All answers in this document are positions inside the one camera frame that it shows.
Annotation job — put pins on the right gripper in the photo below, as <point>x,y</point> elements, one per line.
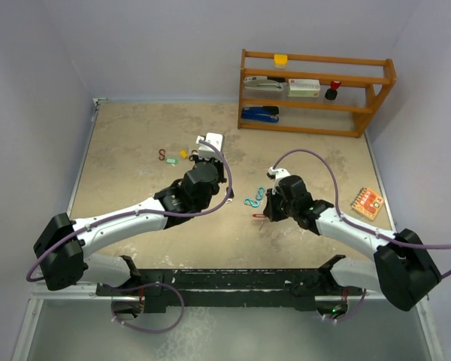
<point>270,209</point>

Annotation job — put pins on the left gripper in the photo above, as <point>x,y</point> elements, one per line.
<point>219,165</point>

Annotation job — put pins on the green tag key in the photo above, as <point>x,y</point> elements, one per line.
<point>172,161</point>

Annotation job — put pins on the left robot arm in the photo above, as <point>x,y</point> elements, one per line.
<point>68,250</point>

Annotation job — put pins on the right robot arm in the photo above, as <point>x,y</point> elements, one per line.
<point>397,264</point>

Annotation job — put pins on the blue carabiner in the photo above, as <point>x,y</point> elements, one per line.
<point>260,193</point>
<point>252,202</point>

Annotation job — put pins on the black tag key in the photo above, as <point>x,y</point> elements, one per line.
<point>231,196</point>

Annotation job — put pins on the orange spiral notebook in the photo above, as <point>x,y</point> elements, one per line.
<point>368,203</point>

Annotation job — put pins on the blue stapler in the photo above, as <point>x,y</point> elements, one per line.
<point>266,114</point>

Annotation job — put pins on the wooden shelf rack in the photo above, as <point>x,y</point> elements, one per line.
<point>322,95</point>

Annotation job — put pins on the grey stapler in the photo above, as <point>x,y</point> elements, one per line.
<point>264,83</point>

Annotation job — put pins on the white cardboard box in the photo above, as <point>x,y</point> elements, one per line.
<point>303,88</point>

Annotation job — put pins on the yellow block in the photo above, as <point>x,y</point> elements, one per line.
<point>280,60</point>

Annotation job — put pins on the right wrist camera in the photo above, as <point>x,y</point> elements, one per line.
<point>277,174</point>

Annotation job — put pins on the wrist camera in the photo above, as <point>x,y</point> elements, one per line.
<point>277,174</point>
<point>209,144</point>

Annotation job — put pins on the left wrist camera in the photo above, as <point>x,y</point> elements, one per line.
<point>209,144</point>

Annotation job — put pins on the black base frame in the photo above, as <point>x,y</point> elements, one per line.
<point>296,288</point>

